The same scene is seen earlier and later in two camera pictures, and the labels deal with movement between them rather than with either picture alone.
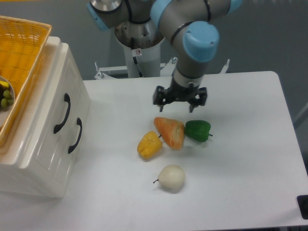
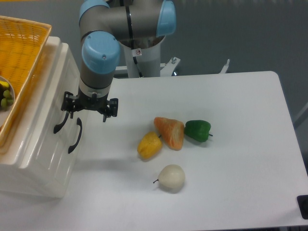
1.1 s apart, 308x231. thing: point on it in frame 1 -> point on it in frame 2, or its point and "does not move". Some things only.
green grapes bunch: (6, 100) does not move
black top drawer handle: (67, 98) does not move
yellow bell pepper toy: (149, 145) does not move
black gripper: (176, 92) -> (71, 103)
